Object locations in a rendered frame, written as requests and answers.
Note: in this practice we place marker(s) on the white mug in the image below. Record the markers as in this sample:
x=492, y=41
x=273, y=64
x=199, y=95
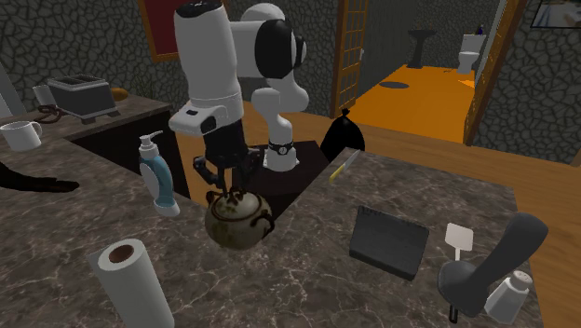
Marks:
x=20, y=136

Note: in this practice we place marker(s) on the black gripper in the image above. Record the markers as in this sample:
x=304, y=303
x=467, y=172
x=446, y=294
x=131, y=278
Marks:
x=224, y=143

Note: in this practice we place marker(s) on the grey glass cup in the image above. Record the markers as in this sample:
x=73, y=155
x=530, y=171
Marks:
x=43, y=94

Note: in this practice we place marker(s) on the dark grey notebook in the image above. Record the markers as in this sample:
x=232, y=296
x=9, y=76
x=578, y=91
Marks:
x=388, y=243

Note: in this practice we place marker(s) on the dark grey curved scoop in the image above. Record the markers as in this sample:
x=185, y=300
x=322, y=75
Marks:
x=499, y=259

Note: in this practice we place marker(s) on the black garbage bag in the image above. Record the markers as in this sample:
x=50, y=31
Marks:
x=342, y=138

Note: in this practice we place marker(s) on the white toilet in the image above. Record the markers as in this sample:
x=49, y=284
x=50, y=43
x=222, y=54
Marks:
x=467, y=57

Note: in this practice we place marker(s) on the wooden lattice door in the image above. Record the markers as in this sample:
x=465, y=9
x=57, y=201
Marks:
x=349, y=50

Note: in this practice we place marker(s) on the white paper towel roll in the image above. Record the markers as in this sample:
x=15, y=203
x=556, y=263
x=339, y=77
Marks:
x=136, y=286

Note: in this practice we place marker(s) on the white salt shaker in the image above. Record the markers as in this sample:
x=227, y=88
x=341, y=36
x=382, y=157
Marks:
x=506, y=300

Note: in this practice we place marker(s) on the blue white soap dispenser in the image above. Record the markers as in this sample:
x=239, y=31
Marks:
x=161, y=179

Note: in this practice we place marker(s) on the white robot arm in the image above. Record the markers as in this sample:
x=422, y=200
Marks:
x=209, y=59

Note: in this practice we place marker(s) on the brown bread loaf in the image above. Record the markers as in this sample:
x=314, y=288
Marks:
x=119, y=93

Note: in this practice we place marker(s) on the dark pedestal sink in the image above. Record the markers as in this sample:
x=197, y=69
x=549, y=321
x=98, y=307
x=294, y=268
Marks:
x=420, y=47

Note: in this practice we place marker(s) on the grey toaster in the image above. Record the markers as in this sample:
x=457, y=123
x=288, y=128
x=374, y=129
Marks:
x=84, y=97

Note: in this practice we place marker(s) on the olive round teapot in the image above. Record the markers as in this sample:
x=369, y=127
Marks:
x=236, y=222

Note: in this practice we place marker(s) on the wooden door frame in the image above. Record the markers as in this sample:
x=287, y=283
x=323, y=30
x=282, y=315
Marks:
x=492, y=68

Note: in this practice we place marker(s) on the dark oval floor mat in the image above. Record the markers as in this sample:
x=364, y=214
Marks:
x=394, y=85

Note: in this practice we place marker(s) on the red picture wooden frame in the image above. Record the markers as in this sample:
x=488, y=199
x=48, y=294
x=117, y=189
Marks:
x=159, y=27

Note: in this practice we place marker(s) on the framed wall picture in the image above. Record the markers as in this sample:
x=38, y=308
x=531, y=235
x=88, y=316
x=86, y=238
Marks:
x=556, y=13

